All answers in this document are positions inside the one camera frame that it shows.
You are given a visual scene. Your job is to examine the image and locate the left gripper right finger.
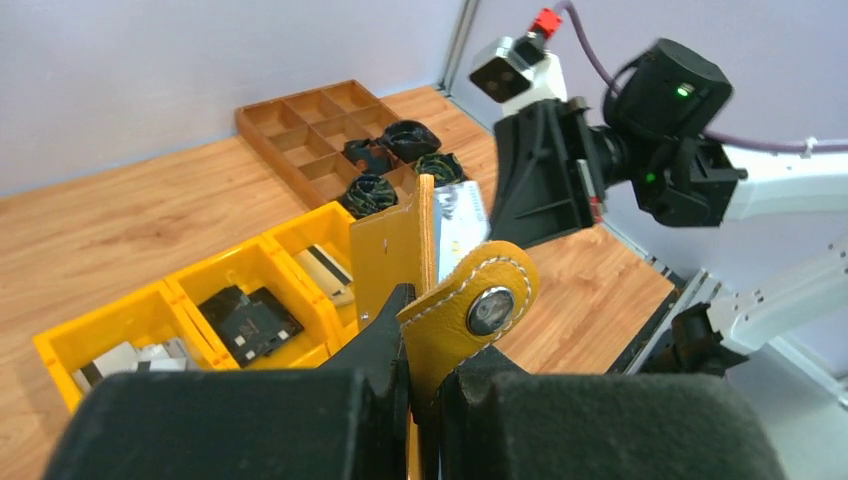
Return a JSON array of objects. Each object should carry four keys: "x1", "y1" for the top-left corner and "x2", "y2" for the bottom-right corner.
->
[{"x1": 439, "y1": 347, "x2": 785, "y2": 479}]

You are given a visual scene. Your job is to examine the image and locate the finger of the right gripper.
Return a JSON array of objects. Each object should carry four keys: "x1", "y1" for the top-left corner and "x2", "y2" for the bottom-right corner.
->
[{"x1": 489, "y1": 102, "x2": 595, "y2": 249}]

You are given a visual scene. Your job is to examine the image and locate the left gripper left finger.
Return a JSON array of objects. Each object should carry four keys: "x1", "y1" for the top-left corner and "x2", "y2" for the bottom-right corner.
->
[{"x1": 44, "y1": 284, "x2": 415, "y2": 479}]

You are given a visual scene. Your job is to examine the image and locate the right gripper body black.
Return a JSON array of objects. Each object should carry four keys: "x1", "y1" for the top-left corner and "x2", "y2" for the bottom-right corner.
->
[{"x1": 493, "y1": 96, "x2": 602, "y2": 229}]

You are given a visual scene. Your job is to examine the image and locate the yellow leather card holder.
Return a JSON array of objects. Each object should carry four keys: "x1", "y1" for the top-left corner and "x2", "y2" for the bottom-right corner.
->
[{"x1": 350, "y1": 174, "x2": 539, "y2": 479}]

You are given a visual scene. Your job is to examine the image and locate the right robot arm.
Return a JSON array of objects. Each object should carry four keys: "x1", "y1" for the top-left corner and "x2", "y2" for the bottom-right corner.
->
[{"x1": 470, "y1": 29, "x2": 847, "y2": 376}]

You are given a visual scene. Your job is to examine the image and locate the black cards in bin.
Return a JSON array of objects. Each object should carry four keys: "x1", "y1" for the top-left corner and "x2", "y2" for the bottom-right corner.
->
[{"x1": 198, "y1": 285, "x2": 304, "y2": 368}]

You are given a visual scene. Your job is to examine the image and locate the gold cards in bin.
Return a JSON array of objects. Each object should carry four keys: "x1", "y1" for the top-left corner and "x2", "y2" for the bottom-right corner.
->
[{"x1": 293, "y1": 244, "x2": 354, "y2": 307}]

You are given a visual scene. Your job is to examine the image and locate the silver cards in bin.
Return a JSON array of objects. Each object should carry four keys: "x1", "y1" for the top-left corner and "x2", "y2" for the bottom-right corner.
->
[{"x1": 71, "y1": 337, "x2": 199, "y2": 393}]

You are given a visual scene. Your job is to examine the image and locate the black green coiled belt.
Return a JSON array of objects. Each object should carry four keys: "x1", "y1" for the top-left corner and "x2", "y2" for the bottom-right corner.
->
[{"x1": 413, "y1": 152, "x2": 467, "y2": 188}]

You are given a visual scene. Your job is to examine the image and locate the black coiled belt right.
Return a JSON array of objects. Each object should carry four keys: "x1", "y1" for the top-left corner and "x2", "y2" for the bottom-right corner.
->
[{"x1": 377, "y1": 120, "x2": 442, "y2": 164}]

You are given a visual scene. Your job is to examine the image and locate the yellow bin middle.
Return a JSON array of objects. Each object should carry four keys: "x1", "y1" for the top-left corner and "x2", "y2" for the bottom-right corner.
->
[{"x1": 165, "y1": 237, "x2": 342, "y2": 370}]

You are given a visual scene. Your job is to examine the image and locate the yellow bin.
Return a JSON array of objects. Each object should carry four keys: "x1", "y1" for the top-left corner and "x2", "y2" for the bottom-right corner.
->
[
  {"x1": 33, "y1": 281, "x2": 237, "y2": 413},
  {"x1": 165, "y1": 237, "x2": 342, "y2": 370},
  {"x1": 261, "y1": 202, "x2": 359, "y2": 352}
]

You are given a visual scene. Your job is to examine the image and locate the yellow bin right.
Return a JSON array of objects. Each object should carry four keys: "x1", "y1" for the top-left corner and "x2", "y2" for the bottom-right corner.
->
[{"x1": 261, "y1": 202, "x2": 359, "y2": 352}]

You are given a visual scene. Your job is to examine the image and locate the black coiled belt left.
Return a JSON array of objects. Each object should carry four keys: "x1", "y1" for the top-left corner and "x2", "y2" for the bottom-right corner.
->
[{"x1": 342, "y1": 139, "x2": 397, "y2": 175}]

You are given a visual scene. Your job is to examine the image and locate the black coiled belt front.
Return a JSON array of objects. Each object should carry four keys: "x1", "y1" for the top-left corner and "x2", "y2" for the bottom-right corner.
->
[{"x1": 338, "y1": 174, "x2": 399, "y2": 220}]

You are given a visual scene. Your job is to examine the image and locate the yellow bin left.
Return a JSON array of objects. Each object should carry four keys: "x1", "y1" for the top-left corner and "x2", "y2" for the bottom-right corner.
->
[{"x1": 33, "y1": 281, "x2": 237, "y2": 413}]

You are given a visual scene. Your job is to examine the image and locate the brown wooden compartment tray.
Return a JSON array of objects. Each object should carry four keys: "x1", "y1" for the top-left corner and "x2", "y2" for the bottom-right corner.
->
[{"x1": 234, "y1": 80, "x2": 416, "y2": 209}]

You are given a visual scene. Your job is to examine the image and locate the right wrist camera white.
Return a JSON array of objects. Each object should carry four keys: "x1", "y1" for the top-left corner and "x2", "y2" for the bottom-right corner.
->
[{"x1": 469, "y1": 8, "x2": 568, "y2": 117}]

